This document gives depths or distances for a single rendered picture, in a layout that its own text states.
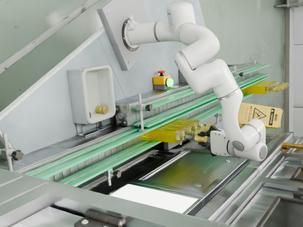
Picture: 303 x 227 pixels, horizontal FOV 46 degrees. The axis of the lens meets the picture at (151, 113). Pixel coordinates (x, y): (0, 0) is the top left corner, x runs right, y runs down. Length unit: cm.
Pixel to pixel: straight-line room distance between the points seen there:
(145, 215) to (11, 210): 19
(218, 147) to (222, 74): 34
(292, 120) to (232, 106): 634
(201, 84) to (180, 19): 34
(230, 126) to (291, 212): 35
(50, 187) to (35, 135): 83
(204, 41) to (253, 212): 62
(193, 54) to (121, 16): 52
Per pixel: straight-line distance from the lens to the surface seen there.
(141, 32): 169
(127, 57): 173
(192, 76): 126
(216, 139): 146
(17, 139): 137
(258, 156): 135
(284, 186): 148
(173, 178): 148
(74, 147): 137
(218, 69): 126
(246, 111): 498
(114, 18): 168
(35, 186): 61
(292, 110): 755
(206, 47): 133
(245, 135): 129
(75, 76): 147
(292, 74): 743
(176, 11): 148
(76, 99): 148
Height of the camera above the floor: 186
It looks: 35 degrees down
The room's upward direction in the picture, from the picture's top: 94 degrees clockwise
